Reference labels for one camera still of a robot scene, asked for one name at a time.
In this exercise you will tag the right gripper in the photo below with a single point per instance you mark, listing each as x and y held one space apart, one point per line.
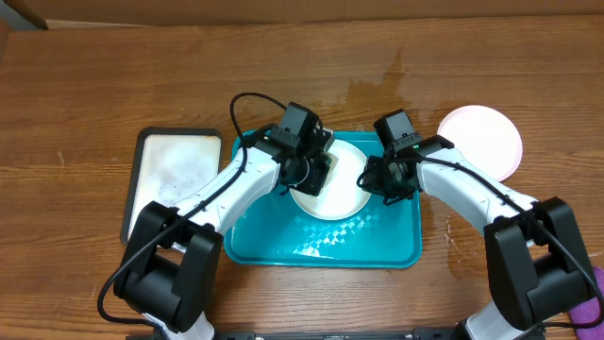
373 183

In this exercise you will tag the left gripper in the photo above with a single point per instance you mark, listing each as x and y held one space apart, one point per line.
312 186

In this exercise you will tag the white plate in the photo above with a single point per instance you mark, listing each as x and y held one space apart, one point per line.
340 197
485 137

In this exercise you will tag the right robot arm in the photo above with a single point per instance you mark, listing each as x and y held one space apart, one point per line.
537 262

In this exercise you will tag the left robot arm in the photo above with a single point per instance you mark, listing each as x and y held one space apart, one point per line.
170 263

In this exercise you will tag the teal plastic serving tray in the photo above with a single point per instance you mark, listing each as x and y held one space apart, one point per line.
276 231

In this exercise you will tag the black tray with white liner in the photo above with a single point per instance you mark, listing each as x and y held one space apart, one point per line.
170 164

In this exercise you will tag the purple cloth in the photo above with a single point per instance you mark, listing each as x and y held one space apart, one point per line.
587 312

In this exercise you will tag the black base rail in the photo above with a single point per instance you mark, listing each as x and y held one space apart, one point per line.
448 333

